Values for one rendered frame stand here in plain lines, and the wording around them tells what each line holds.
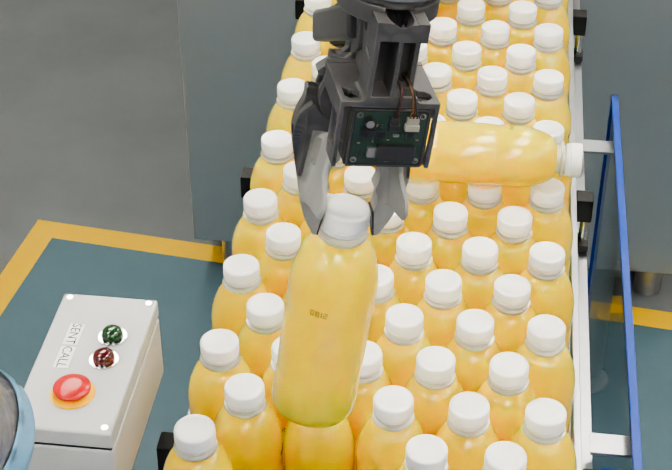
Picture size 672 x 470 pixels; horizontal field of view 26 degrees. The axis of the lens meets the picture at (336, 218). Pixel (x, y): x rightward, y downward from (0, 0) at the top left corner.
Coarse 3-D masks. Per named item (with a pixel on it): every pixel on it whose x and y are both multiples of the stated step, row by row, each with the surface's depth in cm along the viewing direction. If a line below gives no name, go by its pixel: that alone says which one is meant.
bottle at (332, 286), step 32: (320, 256) 112; (352, 256) 112; (288, 288) 116; (320, 288) 112; (352, 288) 112; (288, 320) 116; (320, 320) 114; (352, 320) 114; (288, 352) 117; (320, 352) 116; (352, 352) 116; (288, 384) 119; (320, 384) 117; (352, 384) 119; (288, 416) 120; (320, 416) 120
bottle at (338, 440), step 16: (288, 432) 142; (304, 432) 140; (320, 432) 140; (336, 432) 140; (352, 432) 143; (288, 448) 142; (304, 448) 140; (320, 448) 140; (336, 448) 140; (352, 448) 143; (288, 464) 143; (304, 464) 141; (320, 464) 141; (336, 464) 141; (352, 464) 144
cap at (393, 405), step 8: (376, 392) 140; (384, 392) 140; (392, 392) 140; (400, 392) 140; (408, 392) 140; (376, 400) 139; (384, 400) 139; (392, 400) 139; (400, 400) 139; (408, 400) 139; (376, 408) 138; (384, 408) 138; (392, 408) 138; (400, 408) 138; (408, 408) 138; (376, 416) 139; (384, 416) 138; (392, 416) 138; (400, 416) 138; (408, 416) 139; (392, 424) 138; (400, 424) 139
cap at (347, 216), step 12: (336, 204) 112; (348, 204) 112; (360, 204) 112; (324, 216) 111; (336, 216) 110; (348, 216) 111; (360, 216) 111; (324, 228) 111; (336, 228) 111; (348, 228) 110; (360, 228) 111
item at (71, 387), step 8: (64, 376) 140; (72, 376) 140; (80, 376) 140; (56, 384) 139; (64, 384) 139; (72, 384) 139; (80, 384) 139; (88, 384) 139; (56, 392) 138; (64, 392) 138; (72, 392) 138; (80, 392) 138; (88, 392) 139; (64, 400) 138; (72, 400) 138
